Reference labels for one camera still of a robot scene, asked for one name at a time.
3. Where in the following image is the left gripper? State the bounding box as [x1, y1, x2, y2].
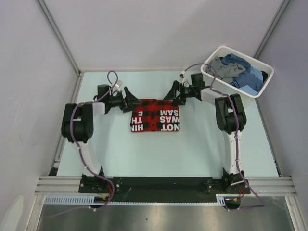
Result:
[107, 87, 142, 113]

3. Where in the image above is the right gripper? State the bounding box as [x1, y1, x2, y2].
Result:
[163, 80, 195, 106]

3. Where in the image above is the red black plaid shirt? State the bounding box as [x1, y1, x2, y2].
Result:
[130, 99, 180, 133]

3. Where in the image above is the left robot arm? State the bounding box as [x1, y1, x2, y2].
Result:
[61, 84, 141, 194]

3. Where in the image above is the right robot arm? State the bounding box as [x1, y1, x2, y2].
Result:
[164, 73, 247, 194]

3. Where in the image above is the grey shirt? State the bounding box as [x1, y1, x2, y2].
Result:
[205, 56, 246, 83]

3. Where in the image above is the white plastic bin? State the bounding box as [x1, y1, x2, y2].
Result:
[205, 46, 274, 108]

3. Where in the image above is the blue checked shirt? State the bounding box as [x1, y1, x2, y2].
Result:
[220, 53, 268, 95]

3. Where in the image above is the light blue shirt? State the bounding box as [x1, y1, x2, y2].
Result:
[234, 67, 263, 95]

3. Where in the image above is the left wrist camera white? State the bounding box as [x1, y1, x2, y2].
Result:
[113, 80, 123, 92]

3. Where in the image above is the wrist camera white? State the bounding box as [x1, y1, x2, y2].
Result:
[113, 80, 123, 92]
[179, 71, 190, 87]

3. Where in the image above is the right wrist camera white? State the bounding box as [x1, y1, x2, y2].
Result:
[179, 71, 190, 87]

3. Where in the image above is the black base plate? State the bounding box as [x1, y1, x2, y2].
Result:
[79, 176, 251, 203]

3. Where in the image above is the white cable duct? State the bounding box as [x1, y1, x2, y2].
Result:
[43, 195, 240, 208]

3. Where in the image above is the aluminium frame rail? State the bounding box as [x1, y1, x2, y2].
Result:
[34, 176, 297, 197]

